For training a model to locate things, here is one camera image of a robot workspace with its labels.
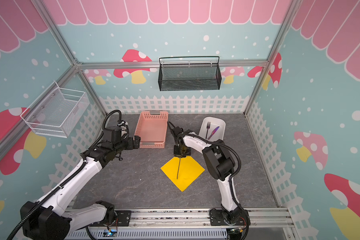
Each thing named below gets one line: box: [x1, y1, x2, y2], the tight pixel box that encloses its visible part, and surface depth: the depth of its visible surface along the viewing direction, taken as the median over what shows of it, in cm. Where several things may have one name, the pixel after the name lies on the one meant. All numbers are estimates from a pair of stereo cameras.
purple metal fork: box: [205, 121, 211, 139], surface depth 115 cm
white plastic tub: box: [198, 116, 226, 142], surface depth 113 cm
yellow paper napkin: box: [160, 155, 206, 192], surface depth 92 cm
